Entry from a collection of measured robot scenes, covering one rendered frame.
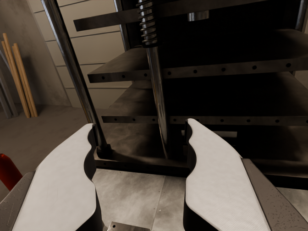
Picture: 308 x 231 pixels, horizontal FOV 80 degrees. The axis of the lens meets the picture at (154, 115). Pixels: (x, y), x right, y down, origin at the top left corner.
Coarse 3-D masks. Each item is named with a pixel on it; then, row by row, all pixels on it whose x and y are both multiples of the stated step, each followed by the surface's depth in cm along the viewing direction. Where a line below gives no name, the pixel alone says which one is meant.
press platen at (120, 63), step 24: (144, 48) 138; (168, 48) 123; (192, 48) 111; (216, 48) 102; (240, 48) 93; (264, 48) 86; (288, 48) 80; (96, 72) 96; (120, 72) 90; (144, 72) 87; (168, 72) 85; (192, 72) 81; (216, 72) 78; (240, 72) 76; (264, 72) 74
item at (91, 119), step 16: (48, 0) 75; (304, 0) 105; (48, 16) 78; (304, 16) 108; (64, 32) 82; (304, 32) 113; (64, 48) 84; (128, 48) 146; (80, 80) 92; (80, 96) 96
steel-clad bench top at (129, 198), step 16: (96, 176) 99; (112, 176) 98; (128, 176) 96; (144, 176) 94; (160, 176) 93; (112, 192) 89; (128, 192) 87; (144, 192) 86; (160, 192) 85; (176, 192) 83; (288, 192) 75; (304, 192) 74; (112, 208) 81; (128, 208) 80; (144, 208) 79; (160, 208) 78; (176, 208) 77; (304, 208) 69; (128, 224) 74; (144, 224) 73; (160, 224) 72; (176, 224) 71
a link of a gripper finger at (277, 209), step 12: (252, 168) 8; (252, 180) 7; (264, 180) 7; (264, 192) 7; (276, 192) 7; (264, 204) 7; (276, 204) 7; (288, 204) 6; (276, 216) 6; (288, 216) 6; (300, 216) 6; (276, 228) 6; (288, 228) 6; (300, 228) 6
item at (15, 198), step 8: (24, 176) 8; (32, 176) 8; (16, 184) 8; (24, 184) 8; (16, 192) 7; (24, 192) 7; (8, 200) 7; (16, 200) 7; (0, 208) 7; (8, 208) 7; (16, 208) 7; (0, 216) 6; (8, 216) 6; (16, 216) 6; (0, 224) 6; (8, 224) 6
